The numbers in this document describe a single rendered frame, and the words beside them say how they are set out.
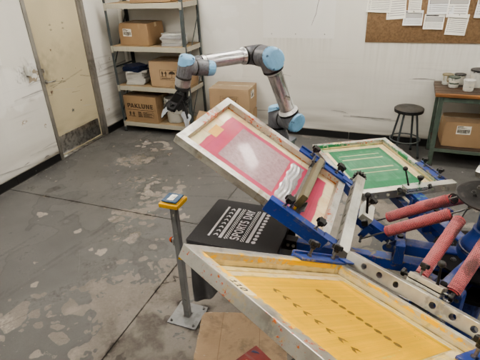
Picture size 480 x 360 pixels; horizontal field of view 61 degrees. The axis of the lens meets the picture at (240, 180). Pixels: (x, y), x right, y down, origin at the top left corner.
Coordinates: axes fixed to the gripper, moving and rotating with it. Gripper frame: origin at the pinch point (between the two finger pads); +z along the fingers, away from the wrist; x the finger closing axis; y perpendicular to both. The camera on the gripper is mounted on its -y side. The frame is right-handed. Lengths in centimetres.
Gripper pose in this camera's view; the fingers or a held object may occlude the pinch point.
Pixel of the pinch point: (173, 123)
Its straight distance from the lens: 210.7
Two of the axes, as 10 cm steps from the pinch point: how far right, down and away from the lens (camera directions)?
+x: -9.1, -3.8, 1.8
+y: 3.5, -4.4, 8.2
